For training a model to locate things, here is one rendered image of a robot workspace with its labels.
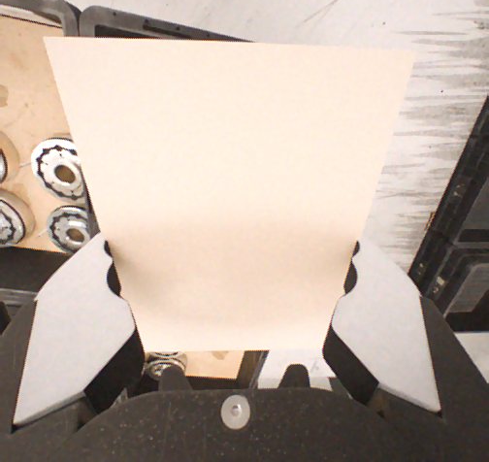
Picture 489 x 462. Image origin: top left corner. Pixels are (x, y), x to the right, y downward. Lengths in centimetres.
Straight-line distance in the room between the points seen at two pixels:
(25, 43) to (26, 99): 7
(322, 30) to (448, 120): 33
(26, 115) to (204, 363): 67
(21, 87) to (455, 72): 74
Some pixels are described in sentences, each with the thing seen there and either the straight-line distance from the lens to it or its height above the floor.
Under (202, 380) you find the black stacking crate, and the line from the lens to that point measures 83.
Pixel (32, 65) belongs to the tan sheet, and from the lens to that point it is 47.
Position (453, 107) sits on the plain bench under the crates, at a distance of 68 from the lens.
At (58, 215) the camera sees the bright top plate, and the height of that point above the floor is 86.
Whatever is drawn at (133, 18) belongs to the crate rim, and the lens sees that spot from 30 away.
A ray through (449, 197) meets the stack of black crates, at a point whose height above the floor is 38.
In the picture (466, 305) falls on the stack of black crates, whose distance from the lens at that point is 157.
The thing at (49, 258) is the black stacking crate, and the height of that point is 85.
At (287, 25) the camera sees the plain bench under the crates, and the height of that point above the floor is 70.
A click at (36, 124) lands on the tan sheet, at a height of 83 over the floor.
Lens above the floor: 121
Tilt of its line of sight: 62 degrees down
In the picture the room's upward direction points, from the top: 175 degrees clockwise
